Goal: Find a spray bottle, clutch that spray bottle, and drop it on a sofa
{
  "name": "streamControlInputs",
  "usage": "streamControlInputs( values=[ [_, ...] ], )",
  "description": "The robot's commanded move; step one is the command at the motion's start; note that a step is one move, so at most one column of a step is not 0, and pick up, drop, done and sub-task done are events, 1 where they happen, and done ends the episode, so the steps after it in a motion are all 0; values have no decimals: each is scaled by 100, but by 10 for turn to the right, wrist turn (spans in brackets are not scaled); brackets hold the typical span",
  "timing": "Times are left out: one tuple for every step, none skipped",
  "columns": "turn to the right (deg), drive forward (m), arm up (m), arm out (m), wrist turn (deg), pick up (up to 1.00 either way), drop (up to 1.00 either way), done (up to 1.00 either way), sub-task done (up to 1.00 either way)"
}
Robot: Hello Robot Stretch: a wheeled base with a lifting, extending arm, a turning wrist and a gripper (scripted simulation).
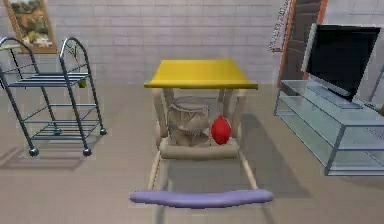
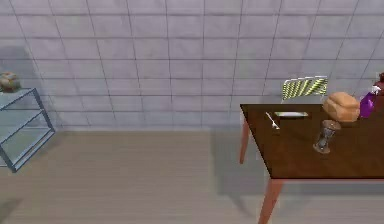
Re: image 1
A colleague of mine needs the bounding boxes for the red round ball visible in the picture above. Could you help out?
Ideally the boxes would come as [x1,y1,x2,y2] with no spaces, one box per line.
[210,114,233,146]

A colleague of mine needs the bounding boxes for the black television set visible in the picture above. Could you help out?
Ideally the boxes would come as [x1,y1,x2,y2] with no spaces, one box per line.
[301,22,382,102]

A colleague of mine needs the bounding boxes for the yellow top wooden table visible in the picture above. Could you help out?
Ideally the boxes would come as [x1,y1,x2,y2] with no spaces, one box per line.
[143,59,259,161]

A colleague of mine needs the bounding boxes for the glass television stand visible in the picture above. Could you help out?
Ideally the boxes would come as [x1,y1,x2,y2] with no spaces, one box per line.
[273,79,384,177]

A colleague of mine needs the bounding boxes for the orange framed room door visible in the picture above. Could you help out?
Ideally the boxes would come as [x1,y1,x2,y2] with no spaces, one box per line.
[269,0,329,89]

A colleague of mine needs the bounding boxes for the purple backed wooden chair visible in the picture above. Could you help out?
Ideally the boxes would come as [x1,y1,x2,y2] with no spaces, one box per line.
[129,146,275,224]

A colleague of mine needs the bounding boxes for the grey woven basket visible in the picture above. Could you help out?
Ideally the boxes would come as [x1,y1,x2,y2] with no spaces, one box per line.
[167,96,211,147]

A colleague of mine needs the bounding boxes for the framed wall picture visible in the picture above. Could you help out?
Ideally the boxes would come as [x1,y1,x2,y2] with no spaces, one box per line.
[3,0,59,55]

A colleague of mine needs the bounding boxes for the dark metal wheeled trolley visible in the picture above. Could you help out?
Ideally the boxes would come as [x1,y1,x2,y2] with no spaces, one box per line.
[0,36,108,158]

